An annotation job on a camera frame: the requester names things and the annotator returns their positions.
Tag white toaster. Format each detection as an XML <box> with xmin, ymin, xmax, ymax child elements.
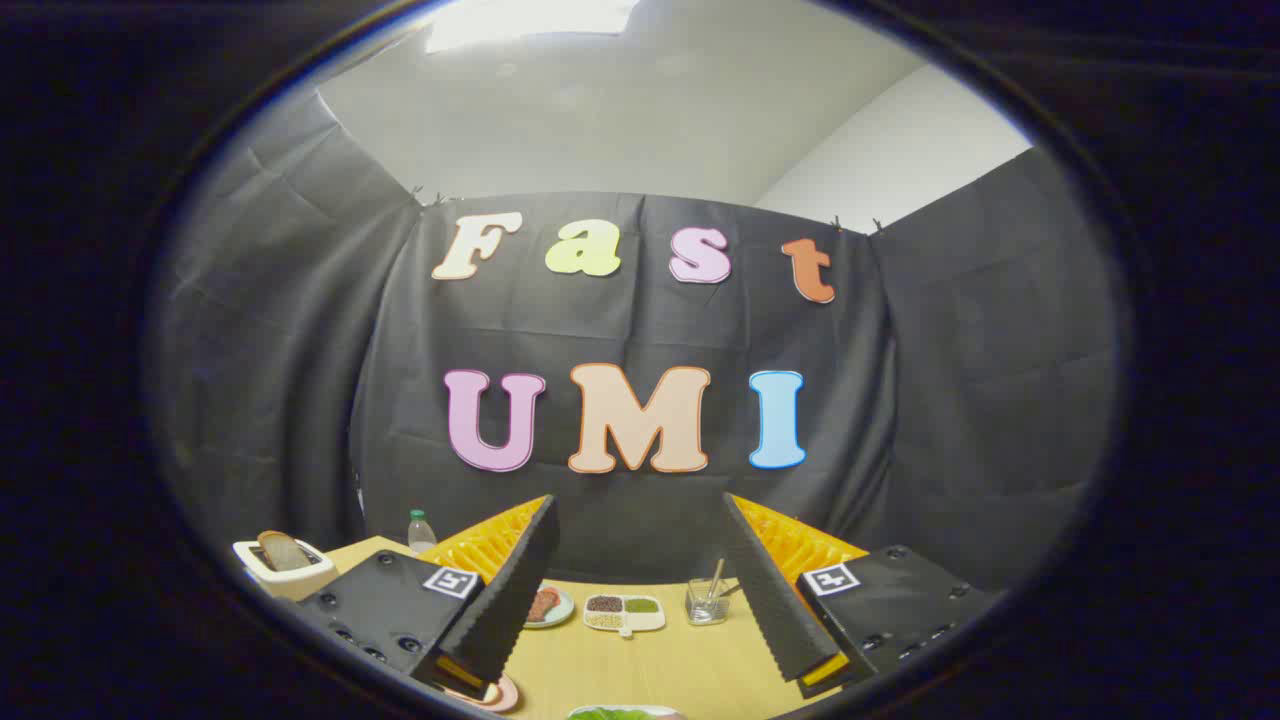
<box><xmin>233</xmin><ymin>535</ymin><xmax>339</xmax><ymax>602</ymax></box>

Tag pink round plate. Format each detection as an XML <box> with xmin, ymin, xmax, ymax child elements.
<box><xmin>445</xmin><ymin>672</ymin><xmax>521</xmax><ymax>714</ymax></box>

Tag clear utensil holder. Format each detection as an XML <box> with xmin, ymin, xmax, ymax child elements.
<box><xmin>686</xmin><ymin>578</ymin><xmax>733</xmax><ymax>627</ymax></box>

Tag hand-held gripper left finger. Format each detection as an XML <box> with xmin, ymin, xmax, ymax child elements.
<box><xmin>297</xmin><ymin>493</ymin><xmax>561</xmax><ymax>702</ymax></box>

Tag brown crust bread slice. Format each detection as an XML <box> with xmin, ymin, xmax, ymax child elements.
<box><xmin>258</xmin><ymin>530</ymin><xmax>313</xmax><ymax>573</ymax></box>

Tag light blue oval plate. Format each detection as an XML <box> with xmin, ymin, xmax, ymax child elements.
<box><xmin>522</xmin><ymin>585</ymin><xmax>577</xmax><ymax>629</ymax></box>

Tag white plate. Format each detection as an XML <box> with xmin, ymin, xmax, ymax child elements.
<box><xmin>567</xmin><ymin>704</ymin><xmax>687</xmax><ymax>720</ymax></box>

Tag white divided condiment dish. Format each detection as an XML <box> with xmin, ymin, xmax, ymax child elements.
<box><xmin>583</xmin><ymin>594</ymin><xmax>667</xmax><ymax>639</ymax></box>

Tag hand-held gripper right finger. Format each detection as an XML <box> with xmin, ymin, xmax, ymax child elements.
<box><xmin>722</xmin><ymin>492</ymin><xmax>1002</xmax><ymax>700</ymax></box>

